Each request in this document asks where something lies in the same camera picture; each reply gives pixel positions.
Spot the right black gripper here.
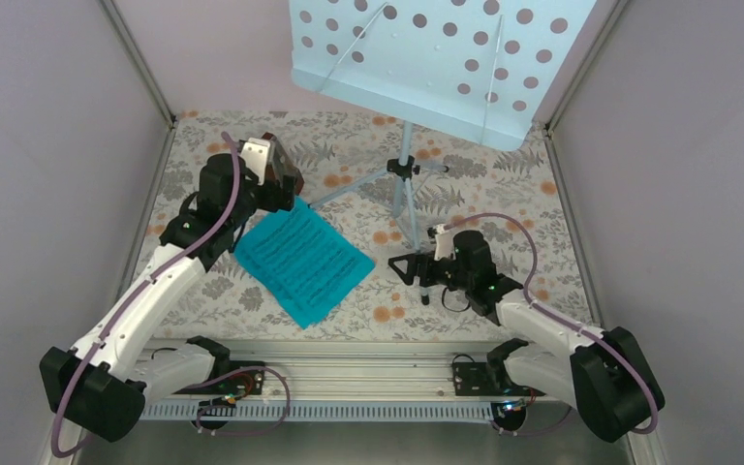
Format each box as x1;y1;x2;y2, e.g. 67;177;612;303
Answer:
387;252;472;292

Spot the brown wooden metronome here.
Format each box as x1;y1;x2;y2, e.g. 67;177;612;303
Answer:
261;132;304;196

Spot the blue sheet music page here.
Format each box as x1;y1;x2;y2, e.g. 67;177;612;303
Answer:
233;198;375;328

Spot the light blue music stand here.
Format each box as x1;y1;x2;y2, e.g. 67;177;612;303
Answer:
288;0;598;305

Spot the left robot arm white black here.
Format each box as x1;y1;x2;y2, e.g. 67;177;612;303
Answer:
40;152;299;457

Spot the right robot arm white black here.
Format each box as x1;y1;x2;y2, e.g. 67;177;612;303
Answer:
387;227;666;443

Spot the floral patterned table mat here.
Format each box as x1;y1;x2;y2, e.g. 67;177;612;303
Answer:
138;110;593;342

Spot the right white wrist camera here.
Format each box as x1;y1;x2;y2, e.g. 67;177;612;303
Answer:
427;224;454;261

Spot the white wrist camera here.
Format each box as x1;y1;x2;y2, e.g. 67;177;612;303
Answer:
427;224;454;261
239;138;274;185

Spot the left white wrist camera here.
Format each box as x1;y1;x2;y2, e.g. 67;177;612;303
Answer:
239;138;274;185

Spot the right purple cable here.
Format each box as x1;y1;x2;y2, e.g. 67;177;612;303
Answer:
446;212;661;436

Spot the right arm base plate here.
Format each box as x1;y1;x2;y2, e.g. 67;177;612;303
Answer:
451;361;499;397

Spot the aluminium rail frame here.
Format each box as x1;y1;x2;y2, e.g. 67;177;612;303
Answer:
136;339;582;437

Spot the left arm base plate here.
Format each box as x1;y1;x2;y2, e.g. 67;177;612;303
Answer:
175;360;265;398

